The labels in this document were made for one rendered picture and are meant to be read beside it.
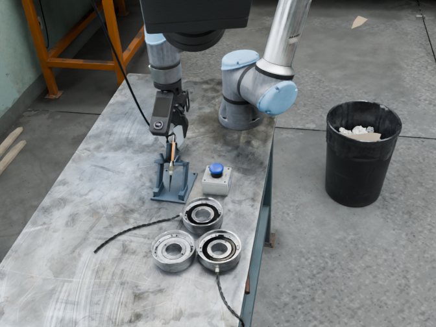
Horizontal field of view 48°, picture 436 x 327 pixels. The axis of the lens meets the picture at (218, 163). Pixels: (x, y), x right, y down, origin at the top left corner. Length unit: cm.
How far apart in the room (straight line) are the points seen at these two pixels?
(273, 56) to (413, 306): 123
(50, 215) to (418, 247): 163
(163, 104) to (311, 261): 125
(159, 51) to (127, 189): 44
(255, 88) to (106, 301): 71
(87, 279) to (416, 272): 151
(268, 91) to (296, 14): 22
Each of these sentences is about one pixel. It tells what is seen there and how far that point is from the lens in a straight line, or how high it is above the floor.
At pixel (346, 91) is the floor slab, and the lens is 341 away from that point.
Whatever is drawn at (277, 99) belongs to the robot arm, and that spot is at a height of 98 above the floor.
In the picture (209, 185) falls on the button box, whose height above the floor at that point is 83.
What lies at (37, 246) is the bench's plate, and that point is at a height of 80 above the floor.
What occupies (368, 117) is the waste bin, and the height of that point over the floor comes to 35.
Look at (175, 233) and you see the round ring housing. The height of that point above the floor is 83.
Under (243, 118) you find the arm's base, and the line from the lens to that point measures 159.
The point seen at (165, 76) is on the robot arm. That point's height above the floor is 115.
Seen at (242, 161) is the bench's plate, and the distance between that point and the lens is 148.
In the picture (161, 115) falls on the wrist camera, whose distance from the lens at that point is 123.
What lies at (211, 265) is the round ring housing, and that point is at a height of 83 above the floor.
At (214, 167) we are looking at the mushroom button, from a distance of 134.
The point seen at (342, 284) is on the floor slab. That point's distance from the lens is 220.
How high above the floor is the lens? 172
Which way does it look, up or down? 39 degrees down
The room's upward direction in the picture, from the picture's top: 3 degrees counter-clockwise
